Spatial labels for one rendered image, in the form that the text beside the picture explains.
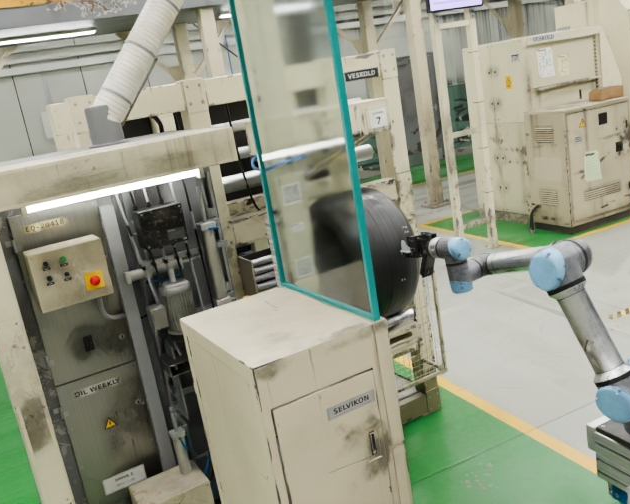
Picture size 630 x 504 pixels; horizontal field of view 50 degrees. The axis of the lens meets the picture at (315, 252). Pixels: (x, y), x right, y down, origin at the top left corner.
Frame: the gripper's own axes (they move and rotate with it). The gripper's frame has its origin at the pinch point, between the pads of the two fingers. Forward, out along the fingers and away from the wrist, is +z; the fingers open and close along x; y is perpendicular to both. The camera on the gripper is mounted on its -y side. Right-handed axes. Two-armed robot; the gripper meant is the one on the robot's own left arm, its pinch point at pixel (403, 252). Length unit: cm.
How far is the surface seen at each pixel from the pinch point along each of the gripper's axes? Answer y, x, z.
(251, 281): -4, 38, 64
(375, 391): -21, 60, -61
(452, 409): -112, -70, 86
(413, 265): -6.5, -4.7, 2.2
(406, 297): -19.4, -2.5, 8.2
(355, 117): 56, -18, 40
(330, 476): -39, 78, -59
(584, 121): 18, -412, 249
